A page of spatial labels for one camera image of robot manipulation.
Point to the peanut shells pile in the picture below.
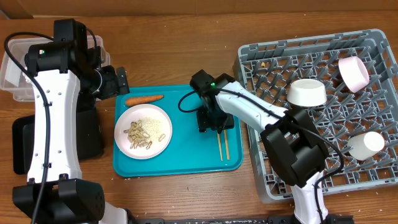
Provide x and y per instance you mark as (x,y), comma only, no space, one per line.
(138,138)

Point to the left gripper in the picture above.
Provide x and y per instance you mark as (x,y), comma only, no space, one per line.
(112,88)

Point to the pink bowl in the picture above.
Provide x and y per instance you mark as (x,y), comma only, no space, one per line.
(354,73)

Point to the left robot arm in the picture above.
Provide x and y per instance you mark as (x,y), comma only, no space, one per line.
(55,191)

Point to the white bowl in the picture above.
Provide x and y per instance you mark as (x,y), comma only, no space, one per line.
(307,93)

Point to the rice grains pile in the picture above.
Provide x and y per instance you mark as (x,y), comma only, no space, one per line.
(153,127)

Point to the white paper cup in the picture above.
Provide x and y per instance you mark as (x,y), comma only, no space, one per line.
(366,145)

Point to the pink plate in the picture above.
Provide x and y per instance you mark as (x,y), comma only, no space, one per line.
(133,114)

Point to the wooden chopstick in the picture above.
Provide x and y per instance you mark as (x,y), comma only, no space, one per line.
(226,144)
(219,146)

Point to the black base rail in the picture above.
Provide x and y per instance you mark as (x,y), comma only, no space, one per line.
(283,219)

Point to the black plastic tray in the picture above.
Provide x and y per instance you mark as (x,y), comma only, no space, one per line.
(89,142)

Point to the teal serving tray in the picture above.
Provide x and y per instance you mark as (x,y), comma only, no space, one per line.
(189,151)

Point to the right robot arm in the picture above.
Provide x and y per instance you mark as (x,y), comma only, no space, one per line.
(293,145)

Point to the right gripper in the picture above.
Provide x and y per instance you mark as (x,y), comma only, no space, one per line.
(206,122)

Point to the grey dishwasher rack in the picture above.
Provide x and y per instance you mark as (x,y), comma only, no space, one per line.
(267,69)

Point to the orange carrot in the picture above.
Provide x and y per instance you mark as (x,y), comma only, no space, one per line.
(142,100)

